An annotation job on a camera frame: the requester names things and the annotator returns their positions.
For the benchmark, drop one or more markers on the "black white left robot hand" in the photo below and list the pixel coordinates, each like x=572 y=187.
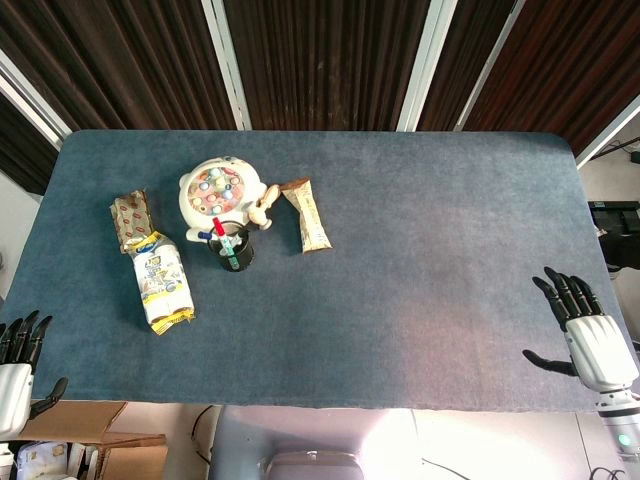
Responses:
x=15 y=385

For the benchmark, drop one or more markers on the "black equipment in background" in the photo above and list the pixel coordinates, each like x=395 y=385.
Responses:
x=617 y=225

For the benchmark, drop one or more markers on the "brown snack bar wrapper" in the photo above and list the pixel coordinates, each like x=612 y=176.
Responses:
x=310 y=220

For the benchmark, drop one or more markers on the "white frame post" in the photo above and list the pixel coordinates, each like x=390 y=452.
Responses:
x=492 y=60
x=610 y=127
x=425 y=65
x=227 y=65
x=30 y=100

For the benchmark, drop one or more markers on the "yellow white biscuit package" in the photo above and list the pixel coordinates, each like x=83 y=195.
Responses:
x=160 y=280

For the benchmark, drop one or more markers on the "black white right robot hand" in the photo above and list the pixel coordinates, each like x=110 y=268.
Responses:
x=597 y=350

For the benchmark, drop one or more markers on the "black pen cup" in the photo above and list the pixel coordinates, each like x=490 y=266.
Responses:
x=242 y=257

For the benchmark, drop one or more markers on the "white round fishing toy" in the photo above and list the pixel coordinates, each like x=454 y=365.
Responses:
x=210 y=192

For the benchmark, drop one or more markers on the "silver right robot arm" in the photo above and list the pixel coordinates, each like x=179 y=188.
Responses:
x=617 y=420

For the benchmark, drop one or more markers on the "grey robot body base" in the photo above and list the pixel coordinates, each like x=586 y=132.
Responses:
x=300 y=440

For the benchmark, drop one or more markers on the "brown cardboard box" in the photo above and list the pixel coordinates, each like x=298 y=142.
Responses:
x=125 y=450

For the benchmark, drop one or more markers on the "red cap marker pen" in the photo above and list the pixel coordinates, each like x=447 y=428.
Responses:
x=219 y=229

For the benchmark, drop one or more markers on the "brown patterned snack package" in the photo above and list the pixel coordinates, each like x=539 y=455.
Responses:
x=131 y=215

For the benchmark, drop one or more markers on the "blue table cloth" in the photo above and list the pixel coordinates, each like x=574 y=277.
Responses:
x=380 y=260

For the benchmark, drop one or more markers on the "blue capped white marker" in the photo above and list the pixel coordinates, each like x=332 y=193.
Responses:
x=202 y=235

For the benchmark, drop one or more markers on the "wooden toy hammer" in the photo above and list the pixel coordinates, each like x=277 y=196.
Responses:
x=262 y=210

